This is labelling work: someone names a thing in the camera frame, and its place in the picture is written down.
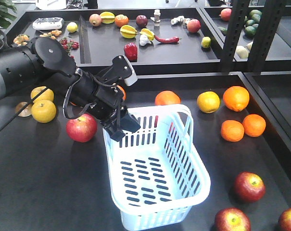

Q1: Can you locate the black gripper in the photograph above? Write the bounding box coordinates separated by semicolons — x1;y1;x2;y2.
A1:
86;55;140;141

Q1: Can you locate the light blue plastic basket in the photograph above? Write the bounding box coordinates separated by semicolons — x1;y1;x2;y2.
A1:
103;104;211;231

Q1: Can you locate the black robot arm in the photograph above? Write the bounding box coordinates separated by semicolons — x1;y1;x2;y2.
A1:
0;37;140;141

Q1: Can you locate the orange beside middle apple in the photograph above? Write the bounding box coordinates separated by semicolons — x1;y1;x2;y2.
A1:
155;90;181;105

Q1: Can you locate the red apple back left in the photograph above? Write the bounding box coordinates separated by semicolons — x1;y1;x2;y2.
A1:
66;114;97;142

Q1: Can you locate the red bell pepper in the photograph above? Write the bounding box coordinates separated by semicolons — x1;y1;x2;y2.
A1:
124;43;138;61

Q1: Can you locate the yellow orange citrus fruit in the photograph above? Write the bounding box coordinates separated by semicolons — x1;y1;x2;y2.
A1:
197;91;220;114

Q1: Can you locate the red chili pepper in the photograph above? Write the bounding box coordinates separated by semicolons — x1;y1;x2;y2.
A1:
154;35;181;44

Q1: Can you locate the orange front left pair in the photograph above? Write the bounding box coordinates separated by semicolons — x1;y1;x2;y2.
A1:
220;120;244;142

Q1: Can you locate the orange pair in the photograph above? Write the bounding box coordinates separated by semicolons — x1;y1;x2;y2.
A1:
242;114;266;137
220;120;244;142

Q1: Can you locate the large orange far right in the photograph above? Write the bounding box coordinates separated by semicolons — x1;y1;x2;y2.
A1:
223;86;250;112

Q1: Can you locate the orange front right pair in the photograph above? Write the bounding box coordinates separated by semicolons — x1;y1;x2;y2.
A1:
242;114;266;137

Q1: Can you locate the red apple front left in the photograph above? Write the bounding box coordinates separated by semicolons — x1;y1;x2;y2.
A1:
233;172;266;203

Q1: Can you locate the red apple front middle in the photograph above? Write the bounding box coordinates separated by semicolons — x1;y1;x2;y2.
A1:
215;207;251;231

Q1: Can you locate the green potted plant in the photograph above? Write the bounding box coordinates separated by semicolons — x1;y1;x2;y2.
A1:
0;0;17;29

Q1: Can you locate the red apple near gripper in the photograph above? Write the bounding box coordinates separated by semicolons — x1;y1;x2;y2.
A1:
278;208;291;231

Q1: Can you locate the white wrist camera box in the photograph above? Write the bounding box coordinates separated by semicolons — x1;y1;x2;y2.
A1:
122;56;138;86

